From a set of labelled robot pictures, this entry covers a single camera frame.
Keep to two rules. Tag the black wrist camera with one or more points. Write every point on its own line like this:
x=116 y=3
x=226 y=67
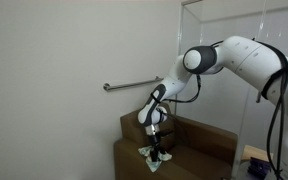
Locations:
x=165 y=133

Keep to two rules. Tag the metal wall grab bar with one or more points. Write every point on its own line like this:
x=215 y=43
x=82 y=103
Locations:
x=127 y=85

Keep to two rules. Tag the white and blue striped cloth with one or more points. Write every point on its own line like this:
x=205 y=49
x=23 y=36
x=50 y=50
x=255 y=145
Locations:
x=150 y=163

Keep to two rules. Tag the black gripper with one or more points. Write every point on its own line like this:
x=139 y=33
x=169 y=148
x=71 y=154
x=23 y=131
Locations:
x=154 y=141

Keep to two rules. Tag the glass shower partition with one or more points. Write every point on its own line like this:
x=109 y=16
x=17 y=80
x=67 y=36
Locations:
x=224 y=106

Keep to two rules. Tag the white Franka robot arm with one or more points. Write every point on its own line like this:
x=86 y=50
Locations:
x=250 y=60

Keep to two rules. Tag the purple box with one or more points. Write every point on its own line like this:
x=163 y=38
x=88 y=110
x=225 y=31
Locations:
x=259 y=167

